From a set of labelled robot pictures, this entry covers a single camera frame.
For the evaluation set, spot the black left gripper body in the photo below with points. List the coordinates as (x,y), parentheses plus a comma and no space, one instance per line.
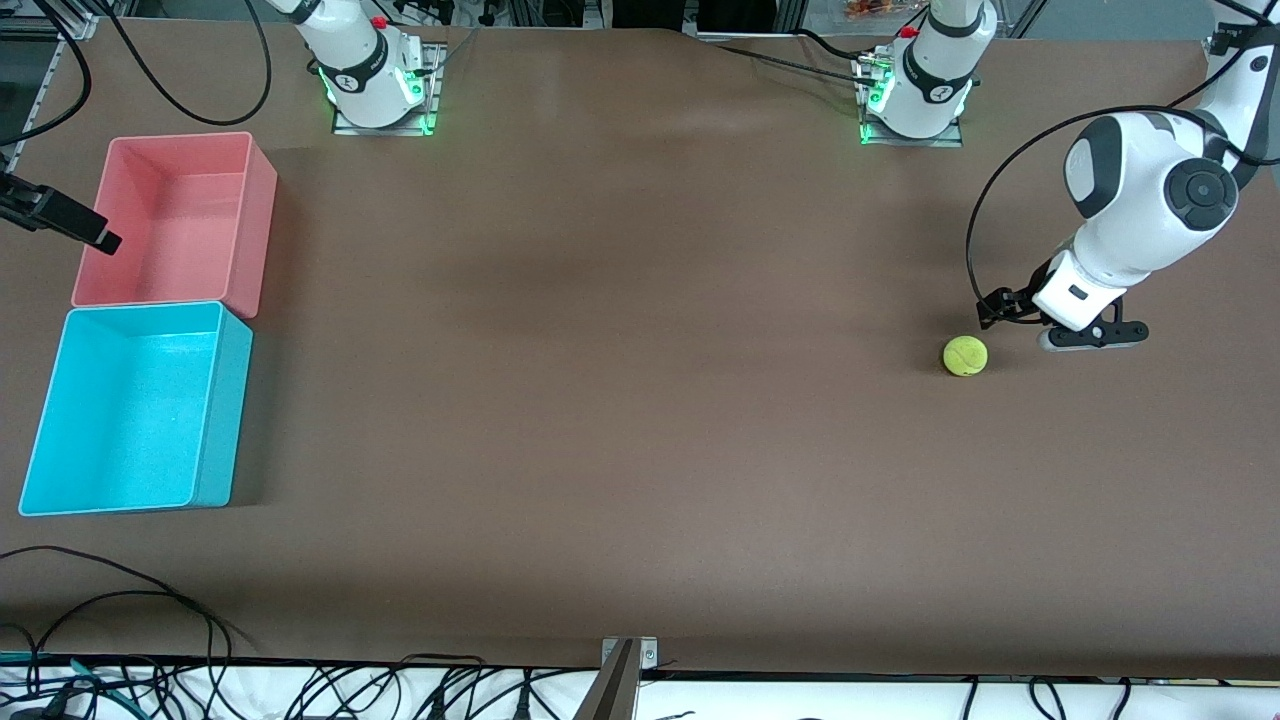
(1020,299)

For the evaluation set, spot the yellow tennis ball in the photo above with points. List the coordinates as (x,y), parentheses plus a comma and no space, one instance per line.
(965,356)

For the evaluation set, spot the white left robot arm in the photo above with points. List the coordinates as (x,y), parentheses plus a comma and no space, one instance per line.
(1140,200)

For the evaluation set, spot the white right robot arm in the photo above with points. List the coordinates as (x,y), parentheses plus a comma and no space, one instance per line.
(360,70)

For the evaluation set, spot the pink plastic bin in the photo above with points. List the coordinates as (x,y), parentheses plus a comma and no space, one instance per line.
(190,215)

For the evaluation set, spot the blue plastic bin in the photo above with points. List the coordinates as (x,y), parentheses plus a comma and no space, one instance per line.
(130,420)

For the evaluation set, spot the orange snack packet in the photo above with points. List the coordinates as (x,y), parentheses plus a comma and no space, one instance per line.
(870,9)

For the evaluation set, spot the small silver mounting plate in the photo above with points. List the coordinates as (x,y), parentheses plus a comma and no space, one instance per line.
(648,655)

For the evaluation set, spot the grey aluminium beam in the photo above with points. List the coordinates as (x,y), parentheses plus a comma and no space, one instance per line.
(610,695)

